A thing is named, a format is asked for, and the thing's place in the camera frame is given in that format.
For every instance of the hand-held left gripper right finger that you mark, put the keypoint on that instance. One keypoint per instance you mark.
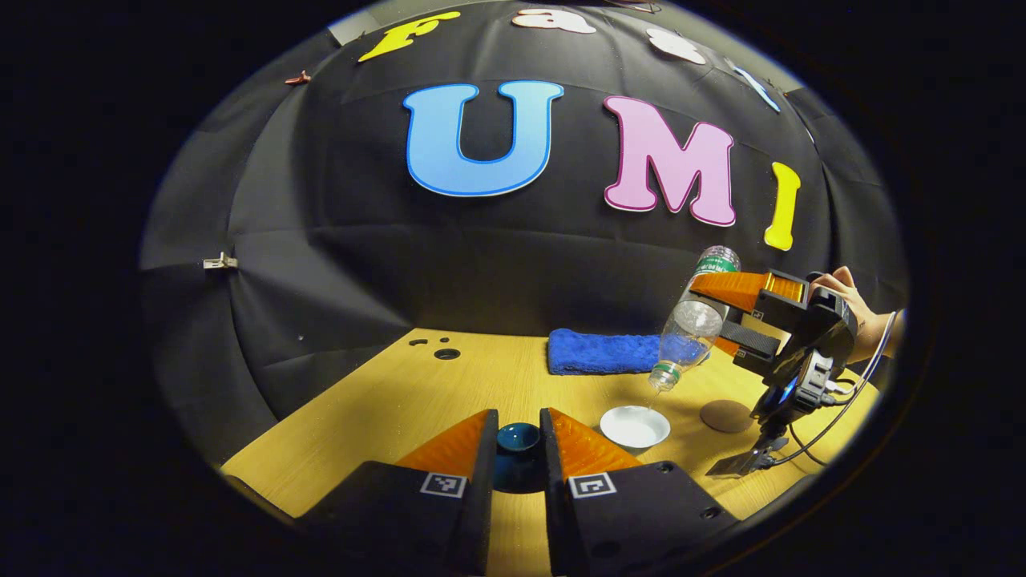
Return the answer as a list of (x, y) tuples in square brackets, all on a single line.
[(555, 521)]

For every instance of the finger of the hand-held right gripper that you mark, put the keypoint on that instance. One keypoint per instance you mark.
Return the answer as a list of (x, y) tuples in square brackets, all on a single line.
[(773, 306), (753, 340)]

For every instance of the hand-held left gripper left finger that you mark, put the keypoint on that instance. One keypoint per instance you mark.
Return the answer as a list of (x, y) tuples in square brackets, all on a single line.
[(479, 513)]

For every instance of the clear plastic water bottle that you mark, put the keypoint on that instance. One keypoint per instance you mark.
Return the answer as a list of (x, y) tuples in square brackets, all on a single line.
[(689, 328)]

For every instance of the round brown coaster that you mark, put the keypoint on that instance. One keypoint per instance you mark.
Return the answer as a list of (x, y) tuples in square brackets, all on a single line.
[(725, 417)]

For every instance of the dark blue teacup lid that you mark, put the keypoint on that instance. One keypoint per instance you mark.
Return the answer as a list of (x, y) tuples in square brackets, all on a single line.
[(518, 439)]

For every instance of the blue towel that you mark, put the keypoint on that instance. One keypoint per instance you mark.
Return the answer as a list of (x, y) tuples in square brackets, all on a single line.
[(593, 353)]

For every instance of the black backdrop cloth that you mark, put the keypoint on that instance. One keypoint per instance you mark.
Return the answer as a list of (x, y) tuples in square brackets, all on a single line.
[(361, 264)]

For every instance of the white cloth clip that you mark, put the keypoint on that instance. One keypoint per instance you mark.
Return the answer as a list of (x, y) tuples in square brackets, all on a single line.
[(220, 261)]

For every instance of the copper cloth clip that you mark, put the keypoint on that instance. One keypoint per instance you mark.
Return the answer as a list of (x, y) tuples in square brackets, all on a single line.
[(298, 78)]

